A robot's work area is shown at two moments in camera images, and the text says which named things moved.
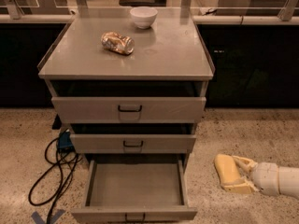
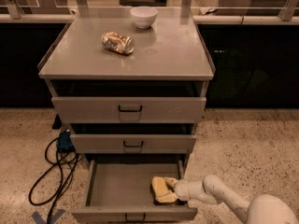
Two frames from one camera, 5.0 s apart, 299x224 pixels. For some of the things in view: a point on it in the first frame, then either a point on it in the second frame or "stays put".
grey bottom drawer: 135,191 stays put
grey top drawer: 128,110 stays put
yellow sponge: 226,168 to 161,190
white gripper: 265,178 to 180,189
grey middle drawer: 132,144 stays put
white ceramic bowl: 143,16 stays put
